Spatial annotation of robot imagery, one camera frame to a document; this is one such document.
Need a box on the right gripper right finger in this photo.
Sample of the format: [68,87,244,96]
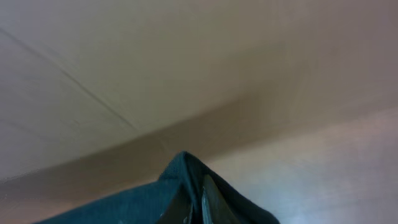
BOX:
[201,175,240,224]

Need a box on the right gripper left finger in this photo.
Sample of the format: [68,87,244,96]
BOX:
[156,194,193,224]

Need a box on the black t-shirt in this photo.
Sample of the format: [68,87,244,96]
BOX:
[44,151,279,224]

